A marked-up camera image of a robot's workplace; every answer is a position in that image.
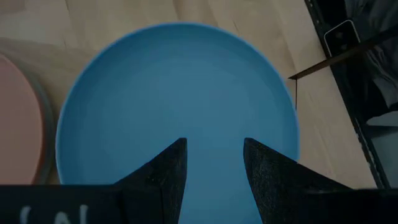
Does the black rig frame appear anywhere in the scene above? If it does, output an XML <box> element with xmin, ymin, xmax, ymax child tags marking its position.
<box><xmin>303</xmin><ymin>0</ymin><xmax>393</xmax><ymax>190</ymax></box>

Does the blue plate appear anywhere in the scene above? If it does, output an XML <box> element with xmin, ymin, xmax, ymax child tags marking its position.
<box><xmin>55</xmin><ymin>22</ymin><xmax>301</xmax><ymax>224</ymax></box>

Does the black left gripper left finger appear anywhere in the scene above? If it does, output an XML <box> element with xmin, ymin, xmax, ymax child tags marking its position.
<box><xmin>113</xmin><ymin>137</ymin><xmax>189</xmax><ymax>224</ymax></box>

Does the white-edged black phone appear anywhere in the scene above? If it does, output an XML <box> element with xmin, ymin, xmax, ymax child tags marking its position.
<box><xmin>323</xmin><ymin>19</ymin><xmax>362</xmax><ymax>59</ymax></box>

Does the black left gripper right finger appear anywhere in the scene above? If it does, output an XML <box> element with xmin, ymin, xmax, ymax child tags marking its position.
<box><xmin>243</xmin><ymin>137</ymin><xmax>354</xmax><ymax>224</ymax></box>

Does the light teal plate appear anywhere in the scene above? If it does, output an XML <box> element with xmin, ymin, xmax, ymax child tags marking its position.
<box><xmin>0</xmin><ymin>45</ymin><xmax>59</xmax><ymax>186</ymax></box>

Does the tan plate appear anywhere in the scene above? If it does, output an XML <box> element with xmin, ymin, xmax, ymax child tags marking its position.
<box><xmin>0</xmin><ymin>52</ymin><xmax>45</xmax><ymax>186</ymax></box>

